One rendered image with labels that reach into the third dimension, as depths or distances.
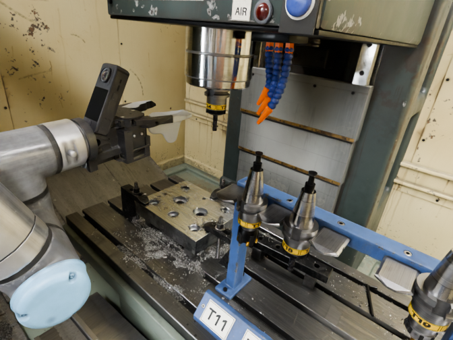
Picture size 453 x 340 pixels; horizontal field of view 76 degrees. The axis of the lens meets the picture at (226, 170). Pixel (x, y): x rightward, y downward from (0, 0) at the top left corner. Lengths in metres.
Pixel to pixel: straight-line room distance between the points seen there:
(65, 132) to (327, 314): 0.72
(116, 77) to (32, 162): 0.17
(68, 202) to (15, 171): 1.10
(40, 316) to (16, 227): 0.10
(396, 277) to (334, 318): 0.36
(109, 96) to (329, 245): 0.43
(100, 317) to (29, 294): 0.68
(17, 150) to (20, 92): 1.12
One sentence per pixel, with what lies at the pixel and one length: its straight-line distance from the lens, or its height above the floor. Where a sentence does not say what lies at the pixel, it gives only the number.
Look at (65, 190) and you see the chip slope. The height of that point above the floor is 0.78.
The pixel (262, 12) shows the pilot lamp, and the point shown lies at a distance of 0.40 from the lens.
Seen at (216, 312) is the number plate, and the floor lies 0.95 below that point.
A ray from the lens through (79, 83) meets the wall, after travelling 1.65.
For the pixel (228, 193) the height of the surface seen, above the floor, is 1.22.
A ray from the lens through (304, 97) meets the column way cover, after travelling 1.08.
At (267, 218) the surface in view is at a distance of 0.56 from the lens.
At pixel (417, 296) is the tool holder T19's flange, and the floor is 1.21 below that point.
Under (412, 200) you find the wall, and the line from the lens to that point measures 1.49.
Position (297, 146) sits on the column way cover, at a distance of 1.12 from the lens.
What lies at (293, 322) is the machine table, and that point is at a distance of 0.82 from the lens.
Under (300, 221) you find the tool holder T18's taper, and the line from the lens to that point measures 0.53.
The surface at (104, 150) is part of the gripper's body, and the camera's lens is 0.53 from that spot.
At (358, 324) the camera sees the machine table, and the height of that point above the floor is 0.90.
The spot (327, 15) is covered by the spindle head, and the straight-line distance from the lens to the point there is 0.38.
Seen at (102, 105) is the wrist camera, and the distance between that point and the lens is 0.50.
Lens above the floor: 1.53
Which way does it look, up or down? 25 degrees down
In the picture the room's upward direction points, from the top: 5 degrees clockwise
